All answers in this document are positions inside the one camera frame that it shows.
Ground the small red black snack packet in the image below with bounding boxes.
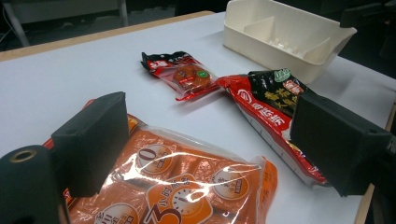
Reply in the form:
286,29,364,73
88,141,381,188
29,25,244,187
140,50,222,102

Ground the cream plastic bin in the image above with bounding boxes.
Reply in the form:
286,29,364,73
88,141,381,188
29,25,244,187
222,0,358,85

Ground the long red black snack packet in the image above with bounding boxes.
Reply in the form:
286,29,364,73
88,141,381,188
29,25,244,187
216,68,330,188

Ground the large orange snack packet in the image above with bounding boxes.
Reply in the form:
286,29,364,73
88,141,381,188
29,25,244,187
43,99,278,224

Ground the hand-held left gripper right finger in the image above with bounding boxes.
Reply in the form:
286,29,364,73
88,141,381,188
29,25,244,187
290,92,393,198

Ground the grey metal stand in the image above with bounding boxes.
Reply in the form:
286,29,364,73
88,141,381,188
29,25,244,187
1,0,129,48

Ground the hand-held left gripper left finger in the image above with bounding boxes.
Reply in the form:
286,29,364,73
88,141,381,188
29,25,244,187
50,91,131,198

